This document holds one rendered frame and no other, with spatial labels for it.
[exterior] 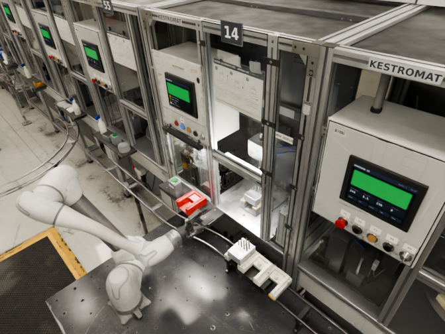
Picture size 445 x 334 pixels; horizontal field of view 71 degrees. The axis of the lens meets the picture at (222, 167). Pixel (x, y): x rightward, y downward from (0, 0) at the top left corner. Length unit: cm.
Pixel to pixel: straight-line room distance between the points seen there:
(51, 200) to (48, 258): 185
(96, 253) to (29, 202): 174
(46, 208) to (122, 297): 61
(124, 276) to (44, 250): 180
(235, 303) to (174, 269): 43
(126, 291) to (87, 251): 154
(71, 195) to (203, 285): 90
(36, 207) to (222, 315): 108
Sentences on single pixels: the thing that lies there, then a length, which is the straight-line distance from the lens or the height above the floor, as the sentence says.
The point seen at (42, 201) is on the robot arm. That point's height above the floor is 144.
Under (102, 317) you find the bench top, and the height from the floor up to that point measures 68.
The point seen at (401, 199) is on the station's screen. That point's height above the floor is 163.
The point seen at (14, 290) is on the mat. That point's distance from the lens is 330.
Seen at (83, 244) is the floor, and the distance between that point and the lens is 335.
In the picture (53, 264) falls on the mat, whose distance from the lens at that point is 331.
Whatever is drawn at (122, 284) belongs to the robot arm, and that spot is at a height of 94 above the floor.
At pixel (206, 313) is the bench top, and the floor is 68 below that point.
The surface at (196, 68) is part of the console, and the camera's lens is 158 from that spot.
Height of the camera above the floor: 234
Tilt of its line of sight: 37 degrees down
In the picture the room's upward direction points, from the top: 3 degrees counter-clockwise
